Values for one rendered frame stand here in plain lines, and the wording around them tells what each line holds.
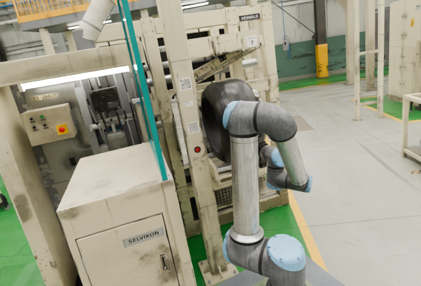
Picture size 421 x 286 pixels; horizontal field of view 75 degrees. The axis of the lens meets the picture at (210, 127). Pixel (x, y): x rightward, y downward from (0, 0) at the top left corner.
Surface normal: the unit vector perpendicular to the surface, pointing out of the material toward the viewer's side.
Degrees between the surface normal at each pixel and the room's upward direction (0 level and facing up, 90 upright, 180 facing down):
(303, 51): 90
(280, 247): 10
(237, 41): 90
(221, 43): 90
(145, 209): 90
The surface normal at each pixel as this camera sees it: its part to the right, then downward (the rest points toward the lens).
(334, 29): -0.05, 0.29
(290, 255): -0.04, -0.92
